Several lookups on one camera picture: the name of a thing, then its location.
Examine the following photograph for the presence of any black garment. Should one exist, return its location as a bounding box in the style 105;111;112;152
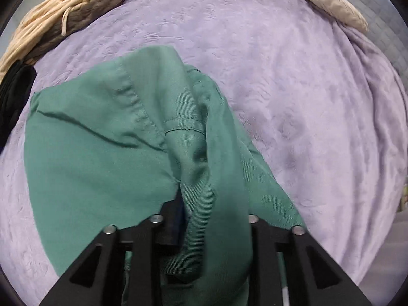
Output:
0;60;37;151

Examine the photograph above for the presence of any purple bed blanket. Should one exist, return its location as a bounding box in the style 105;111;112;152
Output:
1;0;407;305

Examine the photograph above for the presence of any green jacket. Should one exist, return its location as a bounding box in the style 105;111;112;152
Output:
24;46;303;305

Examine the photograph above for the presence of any brown and cream garment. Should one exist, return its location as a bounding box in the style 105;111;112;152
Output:
1;0;124;78

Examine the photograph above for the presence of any grey quilted headboard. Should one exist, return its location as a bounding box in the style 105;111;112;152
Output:
348;0;407;84

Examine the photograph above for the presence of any beige pillow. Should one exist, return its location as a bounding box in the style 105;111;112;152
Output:
309;0;368;34

